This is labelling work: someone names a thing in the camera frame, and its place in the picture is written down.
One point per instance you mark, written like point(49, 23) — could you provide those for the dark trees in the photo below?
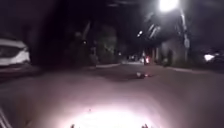
point(96, 46)

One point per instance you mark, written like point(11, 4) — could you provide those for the white car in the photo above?
point(11, 52)

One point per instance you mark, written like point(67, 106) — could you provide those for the robot's own part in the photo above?
point(73, 126)
point(145, 126)

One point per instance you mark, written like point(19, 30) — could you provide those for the street lamp pole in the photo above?
point(184, 31)

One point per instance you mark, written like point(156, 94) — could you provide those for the vehicle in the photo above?
point(213, 56)

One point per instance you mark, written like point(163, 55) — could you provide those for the grey asphalt road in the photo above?
point(100, 90)

